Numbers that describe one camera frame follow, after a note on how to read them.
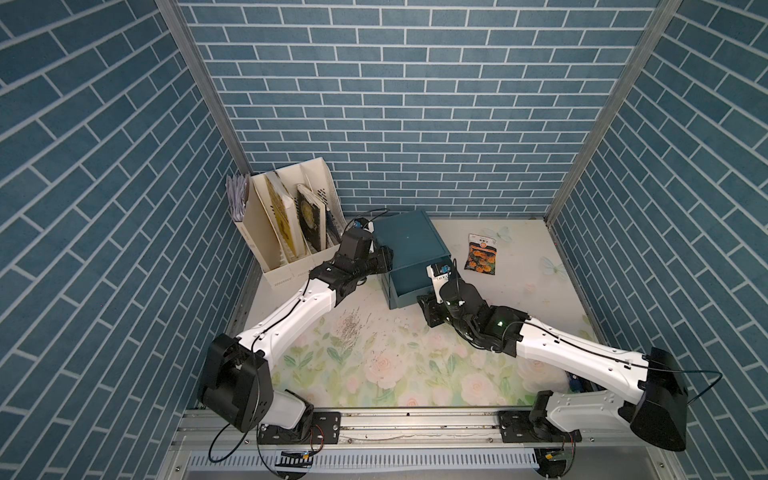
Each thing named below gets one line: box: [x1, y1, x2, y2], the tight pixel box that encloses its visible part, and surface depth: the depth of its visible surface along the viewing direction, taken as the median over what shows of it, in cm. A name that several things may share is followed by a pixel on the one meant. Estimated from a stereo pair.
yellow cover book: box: [264, 171, 305, 263], surface depth 98 cm
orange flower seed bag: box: [464, 233, 497, 275], surface depth 111 cm
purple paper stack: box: [226, 173, 250, 222], surface depth 88 cm
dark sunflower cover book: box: [296, 184, 327, 250], surface depth 101 cm
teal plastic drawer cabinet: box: [372, 210, 452, 310], surface depth 86 cm
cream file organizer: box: [235, 157, 347, 289], surface depth 101 cm
